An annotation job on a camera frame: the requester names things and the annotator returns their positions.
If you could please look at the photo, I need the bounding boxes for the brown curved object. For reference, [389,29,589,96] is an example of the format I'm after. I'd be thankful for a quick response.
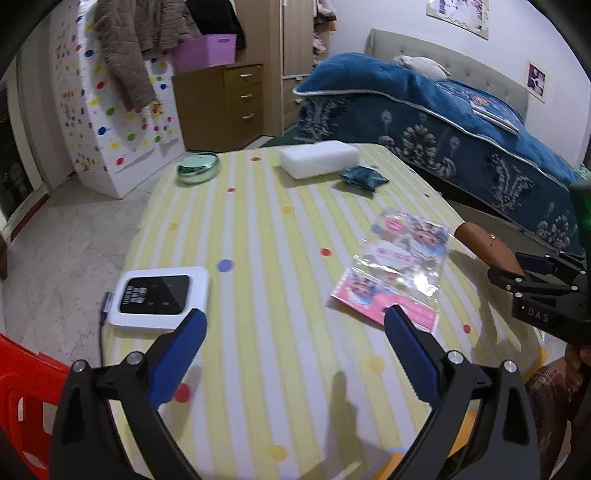
[455,222,525,277]

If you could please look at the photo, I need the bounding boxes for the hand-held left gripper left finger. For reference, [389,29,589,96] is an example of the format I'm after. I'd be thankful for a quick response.
[48,308,208,480]

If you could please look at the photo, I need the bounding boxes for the white pillow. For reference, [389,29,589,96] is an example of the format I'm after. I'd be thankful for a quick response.
[392,55,452,79]

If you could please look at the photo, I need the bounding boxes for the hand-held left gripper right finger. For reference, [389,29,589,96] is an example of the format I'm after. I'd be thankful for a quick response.
[383,305,541,480]

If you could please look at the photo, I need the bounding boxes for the small wall poster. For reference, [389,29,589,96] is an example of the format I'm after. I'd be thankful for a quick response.
[527,59,548,99]

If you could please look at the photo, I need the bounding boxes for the beige upholstered bed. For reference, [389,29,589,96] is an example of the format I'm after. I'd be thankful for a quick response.
[365,28,591,259]

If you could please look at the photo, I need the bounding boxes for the wooden drawer cabinet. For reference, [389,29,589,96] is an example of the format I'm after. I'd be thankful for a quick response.
[172,63,265,152]

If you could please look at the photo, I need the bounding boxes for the white foam block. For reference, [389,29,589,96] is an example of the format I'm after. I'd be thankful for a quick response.
[277,142,361,179]

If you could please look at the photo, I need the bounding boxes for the white device with black screen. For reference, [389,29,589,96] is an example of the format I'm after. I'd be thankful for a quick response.
[110,266,212,329]

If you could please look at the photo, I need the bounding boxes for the yellow striped dotted tablecloth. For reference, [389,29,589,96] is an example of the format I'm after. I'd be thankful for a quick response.
[104,143,550,480]

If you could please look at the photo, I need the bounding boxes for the large wall poster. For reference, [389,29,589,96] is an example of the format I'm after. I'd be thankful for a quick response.
[426,0,490,40]

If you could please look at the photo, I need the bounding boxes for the clear pink printed packet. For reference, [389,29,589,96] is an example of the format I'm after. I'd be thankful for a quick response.
[330,209,452,333]

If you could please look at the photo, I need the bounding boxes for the white cabinet with coloured dots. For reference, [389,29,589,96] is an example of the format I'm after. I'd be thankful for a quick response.
[48,0,185,200]

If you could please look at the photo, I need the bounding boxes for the purple plastic basket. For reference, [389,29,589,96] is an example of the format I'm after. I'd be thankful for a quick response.
[173,34,238,73]

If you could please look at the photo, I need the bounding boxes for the brown quilted jacket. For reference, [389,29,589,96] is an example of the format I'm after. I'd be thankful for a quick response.
[85,0,201,112]

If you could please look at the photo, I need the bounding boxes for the green round tin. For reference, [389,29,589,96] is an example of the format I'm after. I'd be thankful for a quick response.
[178,152,221,185]

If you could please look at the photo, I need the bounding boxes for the black garment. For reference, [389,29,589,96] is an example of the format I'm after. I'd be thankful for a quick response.
[185,0,245,49]

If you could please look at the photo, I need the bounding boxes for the bed with blue blanket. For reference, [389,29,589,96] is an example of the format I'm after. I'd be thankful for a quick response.
[293,53,585,254]

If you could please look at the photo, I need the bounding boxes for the person's right hand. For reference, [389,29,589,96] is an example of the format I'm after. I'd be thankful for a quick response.
[563,344,591,393]

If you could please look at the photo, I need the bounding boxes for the red plastic chair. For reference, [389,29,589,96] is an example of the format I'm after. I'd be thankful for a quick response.
[0,332,70,480]

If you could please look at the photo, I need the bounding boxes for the dark blue snack packet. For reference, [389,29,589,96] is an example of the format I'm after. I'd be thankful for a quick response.
[338,166,385,191]

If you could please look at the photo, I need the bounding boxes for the wooden wardrobe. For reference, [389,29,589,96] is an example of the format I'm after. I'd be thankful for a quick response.
[240,0,338,139]

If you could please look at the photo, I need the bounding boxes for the green floor mat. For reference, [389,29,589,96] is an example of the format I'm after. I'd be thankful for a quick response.
[263,131,301,148]

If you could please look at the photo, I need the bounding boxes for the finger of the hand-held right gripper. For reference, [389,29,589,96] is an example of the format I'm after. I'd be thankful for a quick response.
[488,265,580,303]
[514,251,587,278]

